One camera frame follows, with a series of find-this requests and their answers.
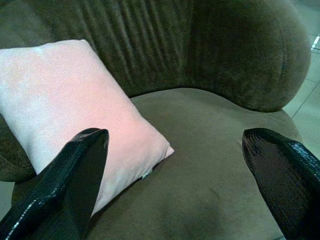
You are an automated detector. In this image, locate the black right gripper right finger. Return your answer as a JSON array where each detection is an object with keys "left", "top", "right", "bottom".
[{"left": 241, "top": 127, "right": 320, "bottom": 240}]

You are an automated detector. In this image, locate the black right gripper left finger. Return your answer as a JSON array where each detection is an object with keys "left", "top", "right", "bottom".
[{"left": 0, "top": 127, "right": 110, "bottom": 240}]

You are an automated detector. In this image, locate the brown fabric sofa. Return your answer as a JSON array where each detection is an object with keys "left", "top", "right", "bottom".
[{"left": 0, "top": 0, "right": 312, "bottom": 240}]

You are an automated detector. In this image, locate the light pink square pillow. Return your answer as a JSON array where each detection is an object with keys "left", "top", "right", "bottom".
[{"left": 0, "top": 39, "right": 175, "bottom": 217}]

